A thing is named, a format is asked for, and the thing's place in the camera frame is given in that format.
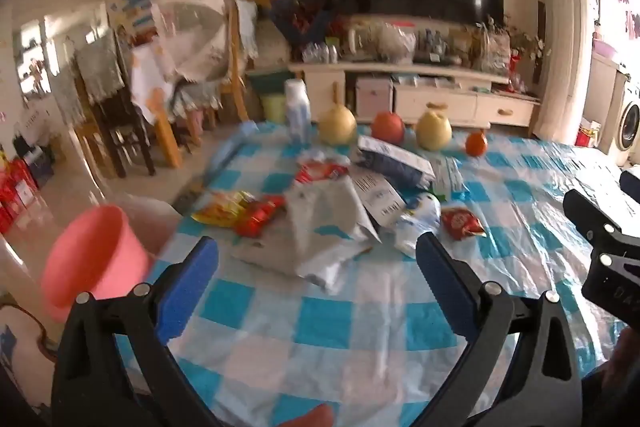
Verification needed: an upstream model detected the dark blue flower bouquet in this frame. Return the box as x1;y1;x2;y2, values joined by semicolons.
269;0;337;48

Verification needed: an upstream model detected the cream television cabinet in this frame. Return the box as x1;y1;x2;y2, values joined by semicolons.
289;59;542;128

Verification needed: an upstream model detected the red snack packet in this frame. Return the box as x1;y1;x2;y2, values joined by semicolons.
440;207;487;241

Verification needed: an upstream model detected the stack of red gift boxes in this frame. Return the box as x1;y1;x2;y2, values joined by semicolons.
0;158;40;235

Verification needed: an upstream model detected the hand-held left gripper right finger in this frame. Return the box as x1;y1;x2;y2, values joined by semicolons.
414;231;592;427

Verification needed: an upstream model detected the wooden dining table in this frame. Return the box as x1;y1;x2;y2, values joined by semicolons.
131;42;251;168

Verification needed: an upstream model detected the green plastic crate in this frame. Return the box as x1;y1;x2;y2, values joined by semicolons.
248;72;293;95

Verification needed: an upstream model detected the small orange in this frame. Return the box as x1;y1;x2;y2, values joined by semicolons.
465;131;489;157

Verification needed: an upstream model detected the red and white wrapper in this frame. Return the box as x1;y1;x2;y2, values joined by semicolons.
294;158;351;186

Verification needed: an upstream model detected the pink plastic basin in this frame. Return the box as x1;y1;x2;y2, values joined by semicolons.
40;205;154;323

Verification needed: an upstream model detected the white curtain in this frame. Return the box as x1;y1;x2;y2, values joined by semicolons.
537;0;598;140

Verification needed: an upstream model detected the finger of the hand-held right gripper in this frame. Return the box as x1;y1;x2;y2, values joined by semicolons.
581;252;640;324
562;189;640;254

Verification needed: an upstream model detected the red apple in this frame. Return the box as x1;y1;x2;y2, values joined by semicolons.
371;111;406;144

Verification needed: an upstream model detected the glass kettle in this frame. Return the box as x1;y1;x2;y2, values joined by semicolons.
348;26;371;55

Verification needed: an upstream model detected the person's right hand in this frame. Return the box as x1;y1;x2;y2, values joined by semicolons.
614;326;640;390

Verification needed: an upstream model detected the dark blue and white packet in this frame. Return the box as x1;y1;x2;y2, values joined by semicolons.
356;136;437;190

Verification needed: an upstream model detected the large yellow pear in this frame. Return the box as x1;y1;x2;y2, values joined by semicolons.
319;106;357;146

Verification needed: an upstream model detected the person's left hand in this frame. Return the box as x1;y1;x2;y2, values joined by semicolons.
284;404;335;427

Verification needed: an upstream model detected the white bottle with blue label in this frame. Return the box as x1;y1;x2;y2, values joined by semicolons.
284;79;312;142

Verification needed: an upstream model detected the yellow snack wrapper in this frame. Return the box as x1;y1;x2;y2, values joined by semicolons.
191;190;257;228

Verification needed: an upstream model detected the light wooden chair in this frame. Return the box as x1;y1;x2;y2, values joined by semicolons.
220;0;251;122

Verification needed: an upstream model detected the mesh food cover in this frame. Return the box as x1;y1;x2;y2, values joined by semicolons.
151;0;227;84

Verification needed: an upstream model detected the white sack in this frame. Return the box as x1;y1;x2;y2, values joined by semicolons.
256;27;293;68

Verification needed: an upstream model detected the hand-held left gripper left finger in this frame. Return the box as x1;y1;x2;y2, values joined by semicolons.
50;236;220;427

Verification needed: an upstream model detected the white plastic stool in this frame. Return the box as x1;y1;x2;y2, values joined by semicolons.
120;196;185;258

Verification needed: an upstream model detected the small yellow pear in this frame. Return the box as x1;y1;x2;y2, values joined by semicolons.
416;107;453;152

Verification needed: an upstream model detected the green lace cloth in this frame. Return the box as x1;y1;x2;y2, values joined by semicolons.
172;82;221;112

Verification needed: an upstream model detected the blue checked tablecloth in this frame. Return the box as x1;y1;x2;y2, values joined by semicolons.
165;119;640;427

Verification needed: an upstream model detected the grey lace chair cover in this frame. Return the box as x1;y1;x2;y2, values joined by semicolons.
50;67;86;124
75;29;126;105

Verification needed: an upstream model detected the green waste bin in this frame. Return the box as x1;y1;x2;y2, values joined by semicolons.
260;94;288;124

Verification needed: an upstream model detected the white paper label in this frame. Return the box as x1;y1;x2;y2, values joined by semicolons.
351;173;407;228

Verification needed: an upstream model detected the wooden dining chair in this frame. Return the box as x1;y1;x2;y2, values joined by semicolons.
50;67;110;168

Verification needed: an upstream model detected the clear plastic bag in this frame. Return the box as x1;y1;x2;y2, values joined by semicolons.
377;23;417;62

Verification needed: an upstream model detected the white striped packet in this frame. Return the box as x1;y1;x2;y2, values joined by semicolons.
431;156;469;200

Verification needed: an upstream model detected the pale towel on chair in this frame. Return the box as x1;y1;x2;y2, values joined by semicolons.
235;0;260;60

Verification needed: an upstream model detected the pink storage box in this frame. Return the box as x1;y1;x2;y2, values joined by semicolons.
356;77;394;115

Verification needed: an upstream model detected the pack of water bottles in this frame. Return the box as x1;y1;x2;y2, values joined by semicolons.
302;43;341;62

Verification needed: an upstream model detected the patterned cloth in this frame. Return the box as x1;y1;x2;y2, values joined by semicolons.
0;302;57;408

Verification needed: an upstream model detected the washing machine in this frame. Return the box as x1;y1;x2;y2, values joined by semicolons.
611;79;640;154

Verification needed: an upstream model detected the clear wrapped gift basket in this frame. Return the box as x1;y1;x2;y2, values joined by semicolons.
475;19;513;70

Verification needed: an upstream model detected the dark wooden chair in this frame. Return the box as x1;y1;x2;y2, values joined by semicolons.
75;32;157;179

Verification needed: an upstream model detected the white cloth with orange print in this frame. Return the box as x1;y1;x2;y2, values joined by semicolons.
131;44;176;125

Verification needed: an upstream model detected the white and blue plastic bag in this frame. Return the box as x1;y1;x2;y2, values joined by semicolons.
394;192;442;256

